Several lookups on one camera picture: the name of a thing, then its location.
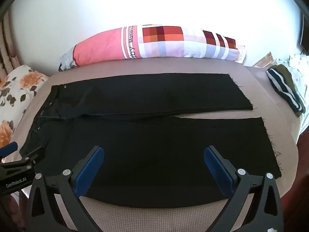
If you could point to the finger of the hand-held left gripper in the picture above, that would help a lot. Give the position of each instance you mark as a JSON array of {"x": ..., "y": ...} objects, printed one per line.
[
  {"x": 8, "y": 148},
  {"x": 33, "y": 156}
]

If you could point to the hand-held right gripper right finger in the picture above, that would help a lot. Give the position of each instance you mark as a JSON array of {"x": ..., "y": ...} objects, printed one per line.
[{"x": 217, "y": 171}]

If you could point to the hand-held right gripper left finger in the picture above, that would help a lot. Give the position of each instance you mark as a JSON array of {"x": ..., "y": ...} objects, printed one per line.
[{"x": 89, "y": 169}]

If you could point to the black pants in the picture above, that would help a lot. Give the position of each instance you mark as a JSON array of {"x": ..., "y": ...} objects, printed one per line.
[{"x": 144, "y": 145}]

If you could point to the floral pillow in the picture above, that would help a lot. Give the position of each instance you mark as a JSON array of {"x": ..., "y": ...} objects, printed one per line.
[{"x": 19, "y": 89}]

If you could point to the brown patterned curtain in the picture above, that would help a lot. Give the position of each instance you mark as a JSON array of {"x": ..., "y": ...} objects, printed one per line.
[{"x": 7, "y": 53}]

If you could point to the striped navy and olive garment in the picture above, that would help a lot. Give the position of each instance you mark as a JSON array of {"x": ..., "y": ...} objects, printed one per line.
[{"x": 281, "y": 85}]

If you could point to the brown cardboard box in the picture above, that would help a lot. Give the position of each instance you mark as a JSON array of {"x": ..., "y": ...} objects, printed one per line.
[{"x": 265, "y": 60}]

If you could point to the long pink checkered pillow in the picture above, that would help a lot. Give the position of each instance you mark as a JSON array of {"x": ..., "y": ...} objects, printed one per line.
[{"x": 108, "y": 46}]

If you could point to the white patterned blanket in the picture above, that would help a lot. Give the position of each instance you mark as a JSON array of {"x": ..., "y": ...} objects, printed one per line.
[{"x": 301, "y": 77}]

